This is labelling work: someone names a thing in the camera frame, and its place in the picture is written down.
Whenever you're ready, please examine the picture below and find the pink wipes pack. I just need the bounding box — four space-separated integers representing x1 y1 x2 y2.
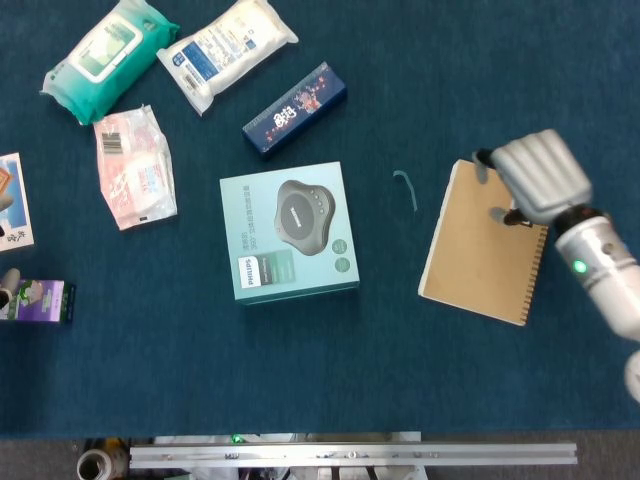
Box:
92 103 179 232

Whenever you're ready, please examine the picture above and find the white card at edge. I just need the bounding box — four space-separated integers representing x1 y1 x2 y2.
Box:
0 152 36 254

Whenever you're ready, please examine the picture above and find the aluminium profile rail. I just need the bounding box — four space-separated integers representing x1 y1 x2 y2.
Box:
128 439 580 470

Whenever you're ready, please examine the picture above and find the dark blue long box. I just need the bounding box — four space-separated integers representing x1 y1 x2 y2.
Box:
241 61 348 162

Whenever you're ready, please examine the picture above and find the green wet wipes pack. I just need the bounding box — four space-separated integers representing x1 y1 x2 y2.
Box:
39 0 181 126

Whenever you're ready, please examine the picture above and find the purple small carton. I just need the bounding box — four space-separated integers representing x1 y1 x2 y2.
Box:
0 278 77 326

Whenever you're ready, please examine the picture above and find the white blue tissue pack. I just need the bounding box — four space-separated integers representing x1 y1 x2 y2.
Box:
155 0 300 117

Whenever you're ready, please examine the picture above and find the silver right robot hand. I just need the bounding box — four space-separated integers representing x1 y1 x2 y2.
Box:
471 128 595 226

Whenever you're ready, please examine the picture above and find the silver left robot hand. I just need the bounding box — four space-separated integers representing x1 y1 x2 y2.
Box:
0 193 22 307

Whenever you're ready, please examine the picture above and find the brown spiral notebook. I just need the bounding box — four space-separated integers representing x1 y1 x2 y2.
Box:
417 159 550 327

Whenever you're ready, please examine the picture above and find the green Philips paper box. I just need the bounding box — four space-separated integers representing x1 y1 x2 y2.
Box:
218 160 361 307

